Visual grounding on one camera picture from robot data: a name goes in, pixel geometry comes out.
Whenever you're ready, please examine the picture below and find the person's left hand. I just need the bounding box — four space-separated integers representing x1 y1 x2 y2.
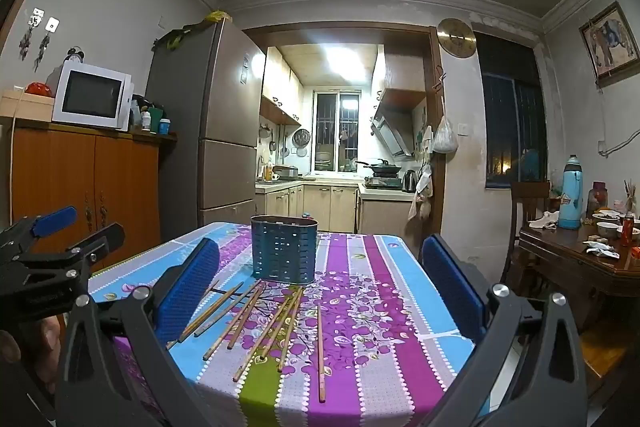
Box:
0 314 68 395

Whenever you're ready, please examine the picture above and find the hanging wall ornament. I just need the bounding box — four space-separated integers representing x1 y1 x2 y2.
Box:
19 8 45 60
34 18 61 72

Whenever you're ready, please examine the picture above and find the wooden dining table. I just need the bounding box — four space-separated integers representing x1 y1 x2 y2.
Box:
517 217 640 333

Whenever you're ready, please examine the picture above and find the white plastic bag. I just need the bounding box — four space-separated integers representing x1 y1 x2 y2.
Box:
431 114 459 154

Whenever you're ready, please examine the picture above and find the glass jar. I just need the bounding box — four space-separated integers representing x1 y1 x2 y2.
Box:
587 181 608 218

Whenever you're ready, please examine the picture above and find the dark window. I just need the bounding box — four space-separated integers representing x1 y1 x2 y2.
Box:
472 32 548 190

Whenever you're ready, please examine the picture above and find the kitchen ceiling light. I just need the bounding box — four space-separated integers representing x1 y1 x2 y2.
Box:
320 44 368 82

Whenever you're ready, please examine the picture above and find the white microwave oven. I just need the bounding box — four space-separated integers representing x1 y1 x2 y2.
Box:
52 61 134 130

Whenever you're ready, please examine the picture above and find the wall kitchen cabinet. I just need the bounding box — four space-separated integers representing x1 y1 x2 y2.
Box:
372 44 428 110
260 47 303 126

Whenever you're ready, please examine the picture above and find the bunch of chopsticks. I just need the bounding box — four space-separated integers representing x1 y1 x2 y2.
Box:
166 278 327 404

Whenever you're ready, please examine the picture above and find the beige box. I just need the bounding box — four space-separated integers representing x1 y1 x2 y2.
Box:
0 89 55 120

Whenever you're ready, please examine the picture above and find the grey refrigerator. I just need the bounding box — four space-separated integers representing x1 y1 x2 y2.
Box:
145 19 267 228

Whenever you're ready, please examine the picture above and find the white bowl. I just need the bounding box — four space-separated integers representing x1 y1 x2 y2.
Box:
592 212 621 240

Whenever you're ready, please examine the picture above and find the dark green cloth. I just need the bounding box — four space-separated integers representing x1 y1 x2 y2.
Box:
152 22 211 52

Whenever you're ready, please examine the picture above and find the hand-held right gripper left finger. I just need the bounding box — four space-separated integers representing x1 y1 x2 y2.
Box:
55 238 221 427

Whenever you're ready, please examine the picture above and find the base kitchen cabinet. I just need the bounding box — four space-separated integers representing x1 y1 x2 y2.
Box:
357 187 416 235
255 179 361 233

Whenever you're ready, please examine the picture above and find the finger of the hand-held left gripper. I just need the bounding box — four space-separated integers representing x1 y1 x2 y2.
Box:
0 206 78 265
0 223 126 333

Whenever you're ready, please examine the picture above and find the wooden chair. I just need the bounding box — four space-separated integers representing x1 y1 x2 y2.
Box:
510 181 551 258

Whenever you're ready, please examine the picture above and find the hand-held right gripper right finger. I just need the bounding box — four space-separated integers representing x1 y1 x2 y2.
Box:
420 234 588 427

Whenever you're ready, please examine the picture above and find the framed picture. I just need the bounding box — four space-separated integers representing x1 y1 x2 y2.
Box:
579 2 640 88

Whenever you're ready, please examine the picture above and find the blue thermos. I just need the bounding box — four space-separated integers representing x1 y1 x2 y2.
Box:
557 155 582 230

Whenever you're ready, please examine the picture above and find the brown kitchen doorway frame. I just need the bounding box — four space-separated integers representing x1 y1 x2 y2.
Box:
241 24 446 233

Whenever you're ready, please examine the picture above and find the floral striped tablecloth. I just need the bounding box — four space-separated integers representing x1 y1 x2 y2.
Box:
87 221 476 427

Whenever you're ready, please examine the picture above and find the steel range hood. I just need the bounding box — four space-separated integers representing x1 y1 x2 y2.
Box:
371 102 416 158

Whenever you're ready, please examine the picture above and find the barred kitchen window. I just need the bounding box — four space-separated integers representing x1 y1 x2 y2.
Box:
314 89 362 172

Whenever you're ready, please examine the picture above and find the orange wooden cabinet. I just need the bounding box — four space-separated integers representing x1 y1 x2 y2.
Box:
0 117 178 275

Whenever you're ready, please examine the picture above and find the black wok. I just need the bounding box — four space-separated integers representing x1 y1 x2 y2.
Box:
355 159 402 175

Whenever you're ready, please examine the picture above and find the white wall cable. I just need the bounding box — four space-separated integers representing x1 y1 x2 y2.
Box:
597 97 640 158

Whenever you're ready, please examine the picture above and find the perforated metal utensil holder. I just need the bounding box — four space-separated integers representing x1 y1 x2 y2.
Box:
250 215 319 284

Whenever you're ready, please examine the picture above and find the wooden stool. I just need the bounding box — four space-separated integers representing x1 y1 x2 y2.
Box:
580 322 640 388

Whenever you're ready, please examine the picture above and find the hanging kitchen towel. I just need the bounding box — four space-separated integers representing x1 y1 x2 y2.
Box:
407 164 435 222

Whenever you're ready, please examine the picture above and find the gold wall clock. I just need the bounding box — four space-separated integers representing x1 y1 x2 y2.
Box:
436 18 477 59

